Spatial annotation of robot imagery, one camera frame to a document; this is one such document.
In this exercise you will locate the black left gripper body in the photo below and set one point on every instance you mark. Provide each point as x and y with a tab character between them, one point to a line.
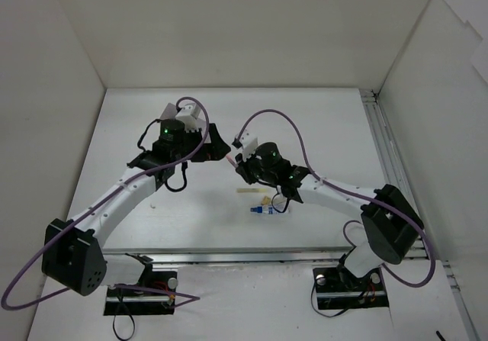
207	145

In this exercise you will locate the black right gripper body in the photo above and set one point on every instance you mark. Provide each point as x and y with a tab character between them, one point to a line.
245	170

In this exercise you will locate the pink purple highlighter pen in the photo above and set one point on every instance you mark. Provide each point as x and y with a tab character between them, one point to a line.
231	161

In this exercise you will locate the yellow eraser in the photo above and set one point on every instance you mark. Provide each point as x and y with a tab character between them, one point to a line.
266	200

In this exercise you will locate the yellow highlighter pen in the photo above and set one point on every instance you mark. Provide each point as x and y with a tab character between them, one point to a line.
251	190

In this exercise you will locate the blue white correction pen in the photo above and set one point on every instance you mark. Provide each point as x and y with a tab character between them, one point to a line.
267	210

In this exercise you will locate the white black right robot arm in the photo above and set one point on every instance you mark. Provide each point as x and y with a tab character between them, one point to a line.
390	224

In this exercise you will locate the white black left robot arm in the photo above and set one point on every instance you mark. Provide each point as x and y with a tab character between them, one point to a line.
74	256

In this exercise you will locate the white divided organizer box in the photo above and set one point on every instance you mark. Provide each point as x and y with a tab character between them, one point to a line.
170	112

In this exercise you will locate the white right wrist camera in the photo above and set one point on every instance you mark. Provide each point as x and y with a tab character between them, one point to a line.
247	143

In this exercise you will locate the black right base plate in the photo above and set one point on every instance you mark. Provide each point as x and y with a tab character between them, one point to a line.
334	296

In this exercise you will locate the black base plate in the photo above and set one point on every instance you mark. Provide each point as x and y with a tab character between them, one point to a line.
334	296
140	303

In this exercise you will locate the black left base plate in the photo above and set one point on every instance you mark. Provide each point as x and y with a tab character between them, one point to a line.
140	303

